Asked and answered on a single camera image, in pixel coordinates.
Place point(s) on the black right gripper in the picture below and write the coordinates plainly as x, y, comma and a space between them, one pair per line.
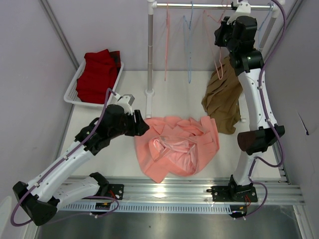
220, 35

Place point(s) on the dark plaid skirt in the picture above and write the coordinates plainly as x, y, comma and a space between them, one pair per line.
115, 55

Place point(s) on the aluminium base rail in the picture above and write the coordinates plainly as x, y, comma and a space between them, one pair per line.
193, 190

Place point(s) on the pink wire hanger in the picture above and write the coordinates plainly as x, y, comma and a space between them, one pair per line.
216, 56
166, 41

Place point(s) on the silver clothes rack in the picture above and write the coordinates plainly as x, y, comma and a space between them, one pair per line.
275, 8

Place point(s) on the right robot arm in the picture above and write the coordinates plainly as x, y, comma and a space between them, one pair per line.
264, 131

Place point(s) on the white plastic laundry basket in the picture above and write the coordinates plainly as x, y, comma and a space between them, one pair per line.
71, 95

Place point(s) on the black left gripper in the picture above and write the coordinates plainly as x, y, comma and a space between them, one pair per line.
140, 127

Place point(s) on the red skirt in basket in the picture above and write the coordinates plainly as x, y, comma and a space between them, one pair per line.
100, 73

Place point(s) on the perforated white cable duct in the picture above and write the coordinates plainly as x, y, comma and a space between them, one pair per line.
207, 208

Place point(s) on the blue wire hanger middle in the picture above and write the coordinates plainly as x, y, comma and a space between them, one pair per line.
188, 42

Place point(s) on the brown pleated skirt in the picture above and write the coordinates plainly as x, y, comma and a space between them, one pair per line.
221, 99

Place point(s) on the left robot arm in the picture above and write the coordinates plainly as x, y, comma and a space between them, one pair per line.
42, 197

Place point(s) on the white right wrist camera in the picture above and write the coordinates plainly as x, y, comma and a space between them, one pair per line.
242, 8

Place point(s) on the pink pleated skirt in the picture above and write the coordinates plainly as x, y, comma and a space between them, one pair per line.
182, 147

